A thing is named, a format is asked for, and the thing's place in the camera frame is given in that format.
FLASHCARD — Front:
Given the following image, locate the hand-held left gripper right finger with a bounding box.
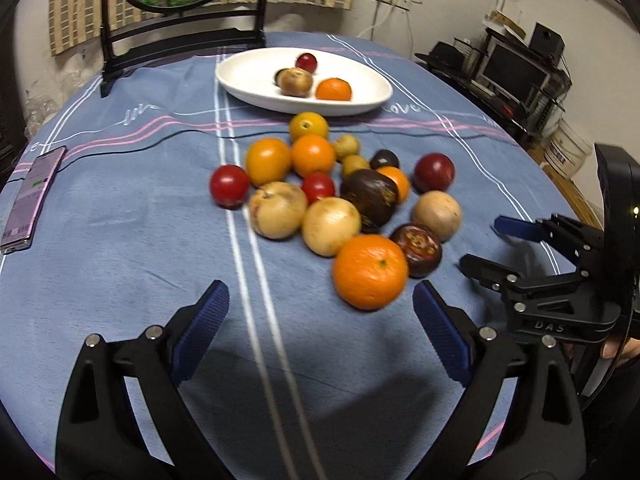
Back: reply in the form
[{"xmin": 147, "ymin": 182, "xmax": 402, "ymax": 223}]
[{"xmin": 412, "ymin": 280, "xmax": 588, "ymax": 480}]

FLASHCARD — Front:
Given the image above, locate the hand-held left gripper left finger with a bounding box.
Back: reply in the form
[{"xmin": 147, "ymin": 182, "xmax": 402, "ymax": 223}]
[{"xmin": 55, "ymin": 279, "xmax": 236, "ymax": 480}]

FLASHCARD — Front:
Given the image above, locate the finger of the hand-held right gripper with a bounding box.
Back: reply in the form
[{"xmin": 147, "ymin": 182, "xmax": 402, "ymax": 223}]
[
  {"xmin": 493, "ymin": 213, "xmax": 607, "ymax": 272},
  {"xmin": 459, "ymin": 253, "xmax": 603, "ymax": 312}
]

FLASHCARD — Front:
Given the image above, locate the dark brown mangosteen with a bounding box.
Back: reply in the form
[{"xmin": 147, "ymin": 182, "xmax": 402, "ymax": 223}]
[
  {"xmin": 340, "ymin": 169, "xmax": 400, "ymax": 228},
  {"xmin": 389, "ymin": 223, "xmax": 444, "ymax": 279}
]

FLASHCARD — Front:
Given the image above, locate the tan round pear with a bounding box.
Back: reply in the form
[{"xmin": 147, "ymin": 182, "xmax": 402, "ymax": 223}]
[
  {"xmin": 411, "ymin": 190, "xmax": 463, "ymax": 243},
  {"xmin": 278, "ymin": 69, "xmax": 315, "ymax": 98},
  {"xmin": 249, "ymin": 181, "xmax": 309, "ymax": 240},
  {"xmin": 301, "ymin": 197, "xmax": 362, "ymax": 258}
]

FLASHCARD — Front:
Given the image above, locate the large mandarin orange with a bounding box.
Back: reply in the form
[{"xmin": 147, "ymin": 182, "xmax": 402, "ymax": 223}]
[{"xmin": 332, "ymin": 234, "xmax": 410, "ymax": 311}]

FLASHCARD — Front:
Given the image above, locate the large red plum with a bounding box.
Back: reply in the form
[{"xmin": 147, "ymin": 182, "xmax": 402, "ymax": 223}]
[{"xmin": 413, "ymin": 153, "xmax": 456, "ymax": 193}]

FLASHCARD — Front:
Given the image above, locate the orange persimmon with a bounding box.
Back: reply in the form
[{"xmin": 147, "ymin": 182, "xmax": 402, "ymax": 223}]
[
  {"xmin": 291, "ymin": 134, "xmax": 336, "ymax": 178},
  {"xmin": 378, "ymin": 166, "xmax": 411, "ymax": 204}
]

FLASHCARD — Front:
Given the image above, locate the red tomato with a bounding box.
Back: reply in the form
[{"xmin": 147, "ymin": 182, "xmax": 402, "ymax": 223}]
[
  {"xmin": 301, "ymin": 172, "xmax": 336, "ymax": 205},
  {"xmin": 209, "ymin": 164, "xmax": 251, "ymax": 209}
]

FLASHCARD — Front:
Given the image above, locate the white oval plate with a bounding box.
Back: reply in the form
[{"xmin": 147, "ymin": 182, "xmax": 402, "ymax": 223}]
[{"xmin": 215, "ymin": 47, "xmax": 394, "ymax": 115}]

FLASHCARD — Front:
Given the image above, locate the person's right hand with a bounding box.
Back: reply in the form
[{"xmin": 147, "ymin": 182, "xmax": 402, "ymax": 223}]
[{"xmin": 601, "ymin": 336, "xmax": 640, "ymax": 363}]

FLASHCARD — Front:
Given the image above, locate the blue striped tablecloth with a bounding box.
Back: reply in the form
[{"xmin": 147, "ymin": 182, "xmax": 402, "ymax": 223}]
[{"xmin": 0, "ymin": 31, "xmax": 601, "ymax": 480}]

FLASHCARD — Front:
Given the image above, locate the white plastic bucket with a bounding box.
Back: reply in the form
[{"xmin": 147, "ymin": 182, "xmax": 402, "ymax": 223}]
[{"xmin": 542, "ymin": 117, "xmax": 593, "ymax": 178}]

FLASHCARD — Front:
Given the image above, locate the dark purple plum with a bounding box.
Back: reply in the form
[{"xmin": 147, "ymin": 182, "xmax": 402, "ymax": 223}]
[{"xmin": 369, "ymin": 149, "xmax": 400, "ymax": 171}]

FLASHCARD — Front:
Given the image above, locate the computer monitor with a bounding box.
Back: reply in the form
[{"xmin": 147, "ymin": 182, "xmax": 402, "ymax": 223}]
[{"xmin": 481, "ymin": 41, "xmax": 551, "ymax": 103}]

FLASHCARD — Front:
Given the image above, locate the tan longan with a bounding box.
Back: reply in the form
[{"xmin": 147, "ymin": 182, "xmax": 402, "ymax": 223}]
[
  {"xmin": 333, "ymin": 134, "xmax": 361, "ymax": 160},
  {"xmin": 341, "ymin": 154, "xmax": 371, "ymax": 179}
]

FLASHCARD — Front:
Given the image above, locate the large yellow persimmon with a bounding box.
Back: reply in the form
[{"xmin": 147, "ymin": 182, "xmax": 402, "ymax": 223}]
[{"xmin": 245, "ymin": 137, "xmax": 293, "ymax": 187}]

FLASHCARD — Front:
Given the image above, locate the black speaker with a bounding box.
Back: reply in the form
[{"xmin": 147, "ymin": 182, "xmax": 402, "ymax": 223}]
[{"xmin": 529, "ymin": 22, "xmax": 565, "ymax": 65}]

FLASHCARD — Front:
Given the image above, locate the black hat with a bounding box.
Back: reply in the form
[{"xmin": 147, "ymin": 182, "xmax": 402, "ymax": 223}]
[{"xmin": 415, "ymin": 41, "xmax": 473, "ymax": 68}]

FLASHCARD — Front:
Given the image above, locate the cardboard piece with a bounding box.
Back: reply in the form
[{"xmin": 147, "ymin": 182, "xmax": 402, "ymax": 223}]
[{"xmin": 490, "ymin": 10, "xmax": 527, "ymax": 39}]

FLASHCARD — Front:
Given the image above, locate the pink smartphone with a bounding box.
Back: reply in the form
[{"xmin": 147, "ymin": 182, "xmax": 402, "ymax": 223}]
[{"xmin": 0, "ymin": 146, "xmax": 68, "ymax": 254}]

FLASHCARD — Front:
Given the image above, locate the small yellow persimmon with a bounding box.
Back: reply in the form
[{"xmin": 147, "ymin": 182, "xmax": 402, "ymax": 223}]
[{"xmin": 289, "ymin": 111, "xmax": 329, "ymax": 142}]

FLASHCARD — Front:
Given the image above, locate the small mandarin orange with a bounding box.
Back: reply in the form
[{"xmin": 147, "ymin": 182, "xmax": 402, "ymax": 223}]
[{"xmin": 315, "ymin": 77, "xmax": 353, "ymax": 102}]

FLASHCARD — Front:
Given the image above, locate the beige checked curtain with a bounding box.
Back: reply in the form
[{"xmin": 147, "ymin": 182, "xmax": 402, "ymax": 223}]
[{"xmin": 47, "ymin": 0, "xmax": 362, "ymax": 57}]

